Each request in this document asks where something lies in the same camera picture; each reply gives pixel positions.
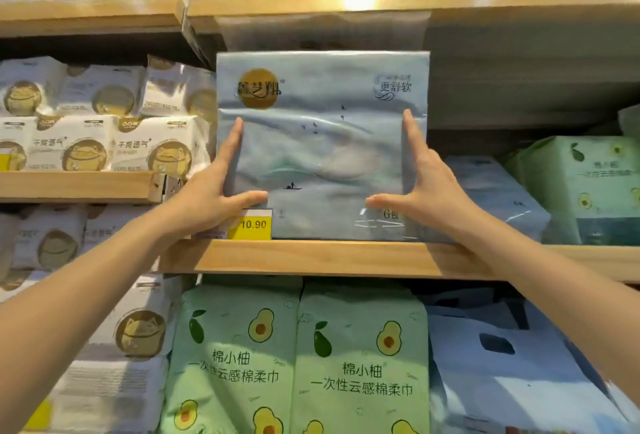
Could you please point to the plain blue tissue pack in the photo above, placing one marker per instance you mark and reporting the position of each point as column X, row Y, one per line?
column 495, row 194

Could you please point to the person's left hand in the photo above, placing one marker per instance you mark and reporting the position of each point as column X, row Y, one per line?
column 205, row 204

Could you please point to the blue tissue multipack gold circle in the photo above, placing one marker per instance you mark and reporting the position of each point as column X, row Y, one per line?
column 325, row 114

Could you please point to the yellow price tag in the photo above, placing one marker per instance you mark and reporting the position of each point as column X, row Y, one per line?
column 252, row 225

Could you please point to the person's left thumb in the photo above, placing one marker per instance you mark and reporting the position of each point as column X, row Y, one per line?
column 247, row 200

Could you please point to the person's right thumb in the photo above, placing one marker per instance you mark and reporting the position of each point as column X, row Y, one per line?
column 390, row 204

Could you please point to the person's right forearm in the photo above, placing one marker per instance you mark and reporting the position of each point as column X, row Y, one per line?
column 555, row 284

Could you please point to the person's right hand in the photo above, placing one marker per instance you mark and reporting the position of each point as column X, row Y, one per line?
column 432, row 199

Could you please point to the green avocado print towel pack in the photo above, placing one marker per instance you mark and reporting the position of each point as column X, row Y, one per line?
column 360, row 363
column 235, row 363
column 585, row 184

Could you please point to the long wooden shelf board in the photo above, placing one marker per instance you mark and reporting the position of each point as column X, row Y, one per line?
column 320, row 259
column 450, row 4

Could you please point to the short wooden shelf board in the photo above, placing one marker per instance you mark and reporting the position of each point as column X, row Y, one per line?
column 75, row 186
column 85, row 14

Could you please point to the person's left forearm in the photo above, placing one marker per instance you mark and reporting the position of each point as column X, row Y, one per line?
column 85, row 299

